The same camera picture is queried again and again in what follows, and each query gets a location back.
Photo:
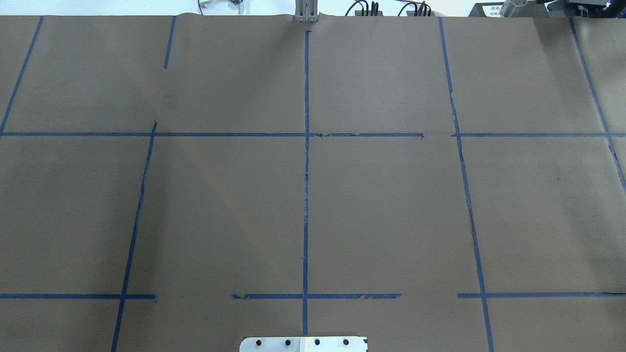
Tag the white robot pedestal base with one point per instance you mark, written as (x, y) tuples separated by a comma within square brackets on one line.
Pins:
[(305, 344)]

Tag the aluminium frame post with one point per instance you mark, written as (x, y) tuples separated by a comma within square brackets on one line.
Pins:
[(306, 11)]

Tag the metal cup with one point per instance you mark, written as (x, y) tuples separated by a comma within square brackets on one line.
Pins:
[(512, 8)]

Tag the brown paper table cover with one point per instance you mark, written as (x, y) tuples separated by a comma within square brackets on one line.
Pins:
[(188, 183)]

